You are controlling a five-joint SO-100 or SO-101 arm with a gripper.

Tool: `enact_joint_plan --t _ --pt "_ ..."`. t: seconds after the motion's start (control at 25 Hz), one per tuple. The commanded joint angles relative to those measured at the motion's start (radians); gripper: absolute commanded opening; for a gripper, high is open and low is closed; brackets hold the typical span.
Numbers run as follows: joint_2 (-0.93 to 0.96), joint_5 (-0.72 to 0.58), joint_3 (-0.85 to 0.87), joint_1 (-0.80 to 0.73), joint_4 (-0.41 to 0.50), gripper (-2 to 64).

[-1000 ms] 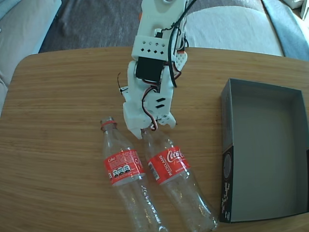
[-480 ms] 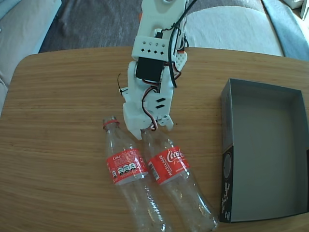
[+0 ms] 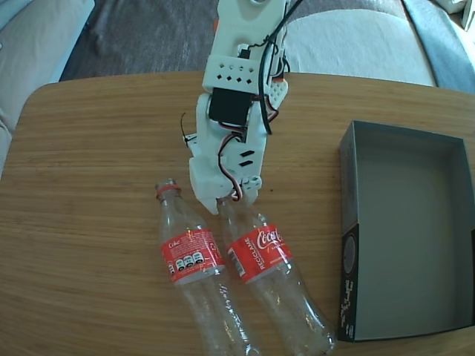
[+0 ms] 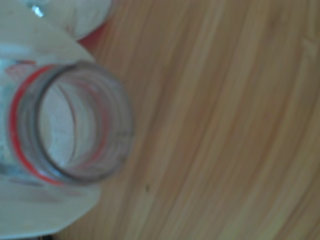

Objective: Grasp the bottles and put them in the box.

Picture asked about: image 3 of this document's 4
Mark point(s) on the clear bottle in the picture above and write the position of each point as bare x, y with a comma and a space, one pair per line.
259, 252
189, 256

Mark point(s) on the grey cardboard box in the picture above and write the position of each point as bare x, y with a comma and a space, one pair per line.
408, 222

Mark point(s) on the dark grey rug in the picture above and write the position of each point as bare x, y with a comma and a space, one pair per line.
156, 37

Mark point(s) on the light grey sofa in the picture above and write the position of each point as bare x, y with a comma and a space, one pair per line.
356, 48
33, 55

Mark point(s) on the blue-grey blanket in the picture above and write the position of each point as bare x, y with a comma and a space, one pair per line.
445, 48

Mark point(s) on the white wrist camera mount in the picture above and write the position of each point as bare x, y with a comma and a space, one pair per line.
191, 142

